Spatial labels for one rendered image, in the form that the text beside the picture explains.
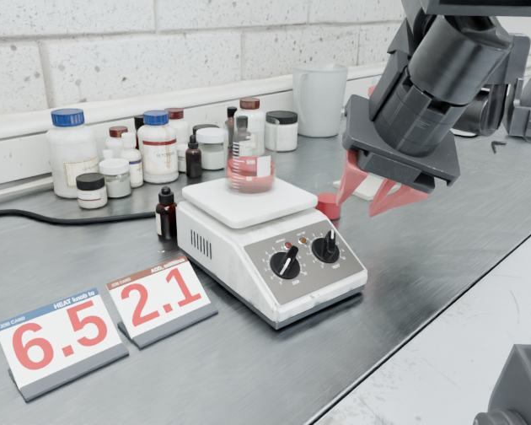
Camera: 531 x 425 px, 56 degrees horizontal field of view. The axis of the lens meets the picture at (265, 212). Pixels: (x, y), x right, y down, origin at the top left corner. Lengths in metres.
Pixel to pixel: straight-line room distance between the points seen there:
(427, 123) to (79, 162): 0.55
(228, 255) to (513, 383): 0.33
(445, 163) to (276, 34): 0.85
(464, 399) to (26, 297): 0.44
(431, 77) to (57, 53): 0.68
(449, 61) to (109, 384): 0.36
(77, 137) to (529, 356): 0.68
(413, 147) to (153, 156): 0.52
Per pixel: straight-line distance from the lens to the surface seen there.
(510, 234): 0.78
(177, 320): 0.51
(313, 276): 0.52
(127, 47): 1.00
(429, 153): 0.44
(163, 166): 0.86
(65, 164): 0.82
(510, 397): 0.27
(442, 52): 0.39
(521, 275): 0.67
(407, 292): 0.58
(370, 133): 0.43
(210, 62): 1.11
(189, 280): 0.53
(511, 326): 0.57
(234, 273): 0.52
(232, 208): 0.54
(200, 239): 0.57
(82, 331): 0.49
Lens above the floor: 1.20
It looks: 24 degrees down
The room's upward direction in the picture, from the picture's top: 1 degrees clockwise
